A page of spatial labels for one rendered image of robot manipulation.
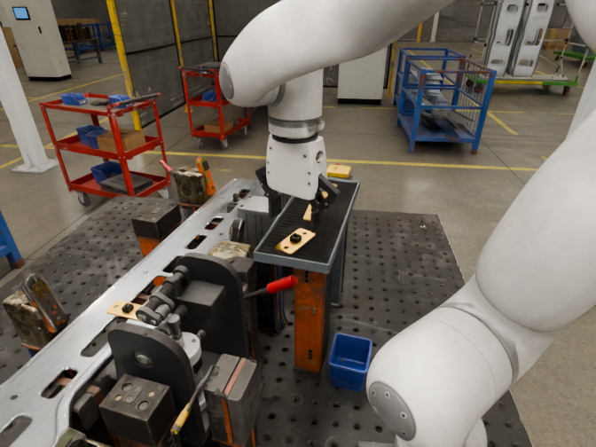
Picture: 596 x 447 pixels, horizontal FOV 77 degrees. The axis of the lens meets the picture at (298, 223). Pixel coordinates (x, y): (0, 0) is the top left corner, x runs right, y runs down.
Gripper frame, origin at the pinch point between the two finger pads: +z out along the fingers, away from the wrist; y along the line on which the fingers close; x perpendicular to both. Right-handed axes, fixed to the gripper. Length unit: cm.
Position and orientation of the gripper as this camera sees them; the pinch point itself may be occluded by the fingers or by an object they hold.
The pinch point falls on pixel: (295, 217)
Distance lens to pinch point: 67.4
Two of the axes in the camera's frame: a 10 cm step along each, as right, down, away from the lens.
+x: -5.7, 4.1, -7.1
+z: 0.0, 8.6, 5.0
